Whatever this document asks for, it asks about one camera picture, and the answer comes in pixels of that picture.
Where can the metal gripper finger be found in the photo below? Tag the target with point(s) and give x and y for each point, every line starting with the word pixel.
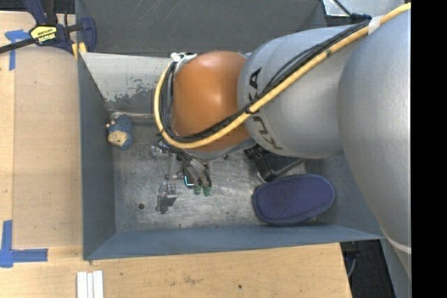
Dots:
pixel 164 200
pixel 158 150

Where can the blue toy animal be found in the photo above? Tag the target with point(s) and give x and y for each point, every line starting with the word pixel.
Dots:
pixel 121 130

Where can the dark blue slipper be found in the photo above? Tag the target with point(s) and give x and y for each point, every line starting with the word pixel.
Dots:
pixel 293 199

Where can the pale wood board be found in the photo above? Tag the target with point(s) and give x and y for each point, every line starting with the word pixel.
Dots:
pixel 45 150

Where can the grey metal bin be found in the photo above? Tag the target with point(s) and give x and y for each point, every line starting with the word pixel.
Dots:
pixel 146 21

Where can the black cylinder on white bracket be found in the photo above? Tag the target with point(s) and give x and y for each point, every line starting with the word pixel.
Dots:
pixel 254 152

